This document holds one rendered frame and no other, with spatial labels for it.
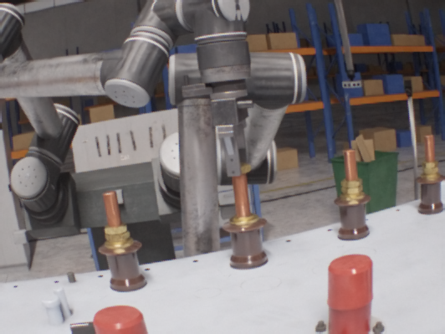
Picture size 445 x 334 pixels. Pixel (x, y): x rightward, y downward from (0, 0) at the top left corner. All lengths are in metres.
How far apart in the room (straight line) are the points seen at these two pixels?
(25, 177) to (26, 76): 1.00
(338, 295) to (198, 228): 0.79
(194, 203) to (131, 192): 1.28
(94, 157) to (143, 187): 3.17
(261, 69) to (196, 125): 0.23
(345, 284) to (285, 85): 0.84
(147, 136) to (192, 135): 4.44
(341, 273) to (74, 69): 0.76
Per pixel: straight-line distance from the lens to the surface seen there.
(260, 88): 1.46
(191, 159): 1.45
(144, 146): 5.89
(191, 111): 1.45
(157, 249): 3.29
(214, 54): 1.07
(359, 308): 0.75
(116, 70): 1.10
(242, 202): 1.13
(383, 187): 5.50
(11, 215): 5.67
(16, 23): 1.73
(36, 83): 1.32
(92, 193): 2.73
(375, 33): 10.56
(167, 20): 1.15
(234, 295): 1.02
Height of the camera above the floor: 1.77
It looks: 9 degrees down
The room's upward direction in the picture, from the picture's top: 7 degrees counter-clockwise
